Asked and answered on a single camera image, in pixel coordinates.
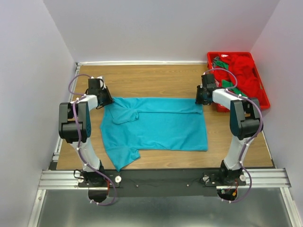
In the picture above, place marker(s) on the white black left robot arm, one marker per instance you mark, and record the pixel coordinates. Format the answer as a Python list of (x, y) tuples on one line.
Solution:
[(74, 126)]

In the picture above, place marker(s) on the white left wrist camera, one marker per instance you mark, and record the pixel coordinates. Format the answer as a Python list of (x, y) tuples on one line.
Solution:
[(97, 83)]

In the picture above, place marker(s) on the red t-shirt pile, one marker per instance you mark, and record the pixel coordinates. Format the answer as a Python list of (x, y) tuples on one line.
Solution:
[(241, 73)]

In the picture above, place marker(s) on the green t-shirt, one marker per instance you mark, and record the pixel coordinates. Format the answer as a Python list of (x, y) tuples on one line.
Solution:
[(223, 77)]

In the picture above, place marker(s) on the grey garment in bin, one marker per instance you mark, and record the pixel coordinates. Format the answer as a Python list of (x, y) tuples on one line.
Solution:
[(215, 60)]

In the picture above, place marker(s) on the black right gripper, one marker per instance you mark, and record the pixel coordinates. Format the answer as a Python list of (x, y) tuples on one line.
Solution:
[(198, 100)]

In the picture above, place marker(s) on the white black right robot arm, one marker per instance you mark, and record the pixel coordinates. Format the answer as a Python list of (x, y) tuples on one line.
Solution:
[(245, 124)]

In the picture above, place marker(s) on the red plastic bin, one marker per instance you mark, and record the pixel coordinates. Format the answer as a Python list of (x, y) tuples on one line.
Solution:
[(210, 55)]

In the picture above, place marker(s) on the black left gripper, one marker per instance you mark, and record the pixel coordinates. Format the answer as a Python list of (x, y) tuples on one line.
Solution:
[(109, 99)]

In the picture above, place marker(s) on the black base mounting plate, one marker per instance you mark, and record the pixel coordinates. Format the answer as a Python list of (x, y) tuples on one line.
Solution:
[(161, 183)]

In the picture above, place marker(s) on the teal t-shirt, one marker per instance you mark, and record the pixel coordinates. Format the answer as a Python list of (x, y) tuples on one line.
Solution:
[(151, 123)]

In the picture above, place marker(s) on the aluminium frame rail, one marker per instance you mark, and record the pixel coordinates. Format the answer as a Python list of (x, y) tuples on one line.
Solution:
[(169, 197)]

